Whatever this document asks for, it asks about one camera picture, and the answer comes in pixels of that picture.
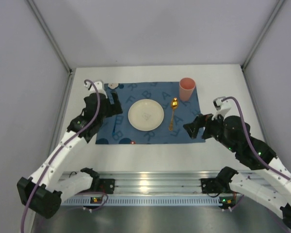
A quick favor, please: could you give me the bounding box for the right aluminium frame post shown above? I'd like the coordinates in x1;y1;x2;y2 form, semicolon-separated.
241;0;287;72

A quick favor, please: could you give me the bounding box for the aluminium mounting rail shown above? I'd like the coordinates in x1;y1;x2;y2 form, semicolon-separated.
100;171;218;195

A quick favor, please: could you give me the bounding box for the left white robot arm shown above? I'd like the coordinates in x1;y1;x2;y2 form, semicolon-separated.
16;90;123;219

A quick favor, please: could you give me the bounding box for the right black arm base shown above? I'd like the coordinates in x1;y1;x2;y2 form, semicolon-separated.
200;178;232;198

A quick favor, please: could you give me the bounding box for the perforated grey cable duct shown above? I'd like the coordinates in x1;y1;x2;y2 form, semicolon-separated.
63;196;236;206

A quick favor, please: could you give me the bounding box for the gold metal fork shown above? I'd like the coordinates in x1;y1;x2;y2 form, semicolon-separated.
168;98;178;131

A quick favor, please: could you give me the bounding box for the left aluminium frame post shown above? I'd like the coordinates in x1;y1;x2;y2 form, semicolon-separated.
25;0;72;74

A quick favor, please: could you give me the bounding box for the cream round plate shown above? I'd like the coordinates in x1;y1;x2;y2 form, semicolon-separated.
128;99;164;132

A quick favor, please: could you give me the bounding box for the pink plastic cup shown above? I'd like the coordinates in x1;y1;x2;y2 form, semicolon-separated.
179;77;196;101

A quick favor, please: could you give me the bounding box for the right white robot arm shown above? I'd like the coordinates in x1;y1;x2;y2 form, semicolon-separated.
183;114;291;230

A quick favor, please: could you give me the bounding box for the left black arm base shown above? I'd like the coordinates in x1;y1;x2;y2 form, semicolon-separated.
96;179;115;194

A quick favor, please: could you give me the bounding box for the aluminium frame post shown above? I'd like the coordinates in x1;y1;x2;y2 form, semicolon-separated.
25;0;72;74
241;0;287;72

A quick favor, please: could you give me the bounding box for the blue letter placemat cloth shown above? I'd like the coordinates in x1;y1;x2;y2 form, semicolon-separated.
96;82;204;145

